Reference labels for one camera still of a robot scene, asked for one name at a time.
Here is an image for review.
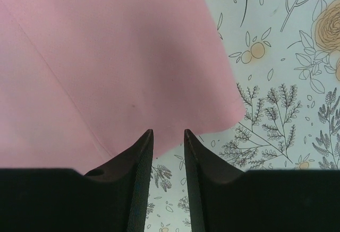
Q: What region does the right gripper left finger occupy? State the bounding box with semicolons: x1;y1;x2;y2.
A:
83;129;154;231

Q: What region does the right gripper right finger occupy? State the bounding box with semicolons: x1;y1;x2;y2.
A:
184;129;243;231

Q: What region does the pink t shirt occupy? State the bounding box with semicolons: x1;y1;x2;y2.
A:
1;0;245;173

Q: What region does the floral table cloth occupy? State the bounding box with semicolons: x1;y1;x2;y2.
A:
143;0;340;232

